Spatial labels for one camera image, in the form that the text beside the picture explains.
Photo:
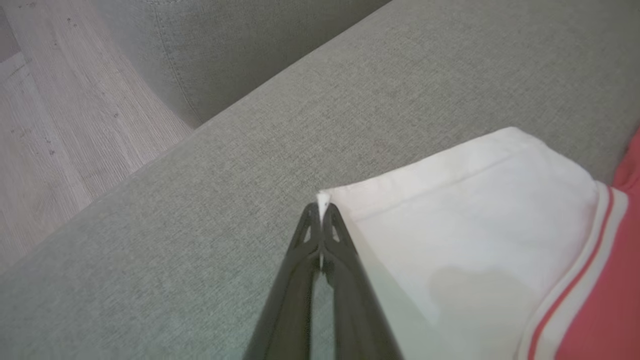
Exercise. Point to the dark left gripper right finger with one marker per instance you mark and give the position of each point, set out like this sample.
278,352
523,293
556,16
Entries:
357,310

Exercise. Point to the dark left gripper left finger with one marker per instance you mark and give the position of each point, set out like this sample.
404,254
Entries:
290,300

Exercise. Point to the red white sports garment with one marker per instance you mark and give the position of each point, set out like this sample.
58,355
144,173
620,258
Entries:
480,240

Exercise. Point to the grey fabric sofa seat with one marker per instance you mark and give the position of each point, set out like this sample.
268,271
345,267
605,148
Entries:
350,125

